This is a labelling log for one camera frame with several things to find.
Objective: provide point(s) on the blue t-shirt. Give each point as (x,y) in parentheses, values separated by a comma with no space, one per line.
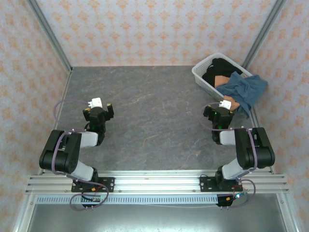
(243,89)

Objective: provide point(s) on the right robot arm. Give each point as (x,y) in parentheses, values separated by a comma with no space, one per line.
(246,147)

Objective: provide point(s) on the tan t-shirt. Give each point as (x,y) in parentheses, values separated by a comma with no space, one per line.
(220,81)

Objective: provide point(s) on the white plastic laundry basket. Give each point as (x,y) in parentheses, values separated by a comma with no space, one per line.
(200,72)

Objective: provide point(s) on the black t-shirt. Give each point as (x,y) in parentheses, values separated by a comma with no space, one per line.
(222,68)

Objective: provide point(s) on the small circuit board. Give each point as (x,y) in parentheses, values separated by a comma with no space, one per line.
(239,195)
(96,199)

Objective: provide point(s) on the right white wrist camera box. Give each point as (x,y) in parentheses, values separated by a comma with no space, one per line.
(225,104)

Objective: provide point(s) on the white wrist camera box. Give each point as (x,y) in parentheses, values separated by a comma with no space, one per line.
(96,102)
(225,104)

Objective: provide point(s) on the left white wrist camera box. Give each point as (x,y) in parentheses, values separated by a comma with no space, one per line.
(96,102)

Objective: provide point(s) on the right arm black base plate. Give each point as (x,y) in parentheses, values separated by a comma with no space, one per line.
(206,183)

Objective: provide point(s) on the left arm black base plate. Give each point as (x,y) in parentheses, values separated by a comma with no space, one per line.
(108,183)

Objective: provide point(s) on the aluminium mounting rail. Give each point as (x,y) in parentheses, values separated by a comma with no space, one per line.
(157,181)

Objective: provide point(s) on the aluminium corner post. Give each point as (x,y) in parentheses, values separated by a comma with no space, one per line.
(48,33)
(263,33)

